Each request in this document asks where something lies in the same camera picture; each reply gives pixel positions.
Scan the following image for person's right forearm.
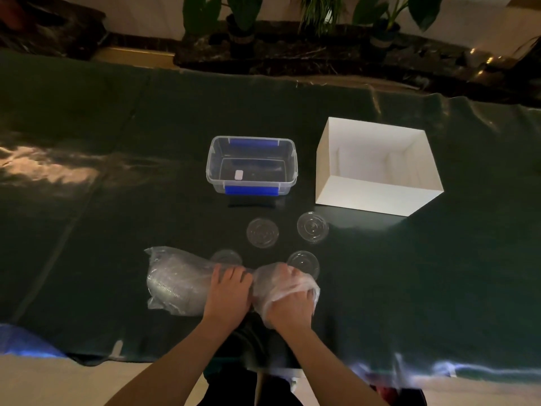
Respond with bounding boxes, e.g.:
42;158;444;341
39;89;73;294
274;325;389;406

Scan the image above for long dark marble planter ledge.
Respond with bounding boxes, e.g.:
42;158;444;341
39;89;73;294
173;20;541;108

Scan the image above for grassy potted plant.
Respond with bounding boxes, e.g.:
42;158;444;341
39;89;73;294
298;0;345;34

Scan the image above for clear plastic lid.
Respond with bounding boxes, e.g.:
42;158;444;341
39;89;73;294
210;249;243;269
246;218;280;249
286;250;321;280
296;211;330;244

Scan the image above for clear bin with blue latches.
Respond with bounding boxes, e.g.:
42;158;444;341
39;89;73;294
206;135;299;196

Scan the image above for dark green table cover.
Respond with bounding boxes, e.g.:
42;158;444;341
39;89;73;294
0;48;541;383

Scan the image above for person's left forearm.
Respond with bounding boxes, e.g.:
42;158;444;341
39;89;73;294
103;316;238;406

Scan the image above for person's left hand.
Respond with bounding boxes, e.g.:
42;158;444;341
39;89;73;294
202;265;254;330

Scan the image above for person's right hand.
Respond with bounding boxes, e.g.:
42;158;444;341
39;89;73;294
264;262;316;333

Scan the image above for clear plastic bag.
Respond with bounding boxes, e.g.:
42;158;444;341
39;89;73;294
144;245;321;330

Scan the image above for white cardboard box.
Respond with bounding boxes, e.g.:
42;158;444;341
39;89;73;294
314;117;445;218

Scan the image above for person's dark trousers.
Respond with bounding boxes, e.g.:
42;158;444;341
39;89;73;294
204;363;305;406

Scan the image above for short dark marble ledge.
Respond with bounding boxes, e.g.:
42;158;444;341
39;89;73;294
0;0;107;60

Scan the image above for large-leaf potted plant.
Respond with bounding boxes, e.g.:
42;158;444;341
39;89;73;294
182;0;264;60
353;0;445;60

